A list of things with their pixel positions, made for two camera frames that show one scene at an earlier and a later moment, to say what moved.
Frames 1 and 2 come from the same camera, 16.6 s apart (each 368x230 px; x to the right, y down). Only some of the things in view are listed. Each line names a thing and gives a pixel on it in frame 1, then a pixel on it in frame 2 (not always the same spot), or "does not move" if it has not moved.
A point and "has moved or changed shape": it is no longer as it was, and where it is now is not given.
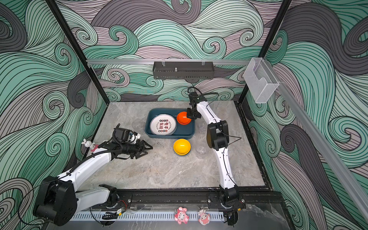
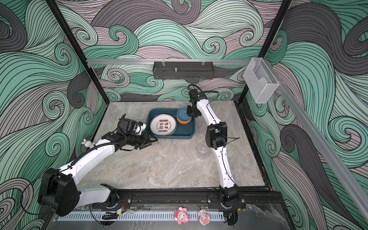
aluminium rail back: [155, 61] does not move
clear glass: [201, 151] does not move
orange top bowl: [182, 118] has moved or changed shape
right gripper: [189, 115] does not move
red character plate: [163, 124] does not move
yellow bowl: [182, 146] to [184, 122]
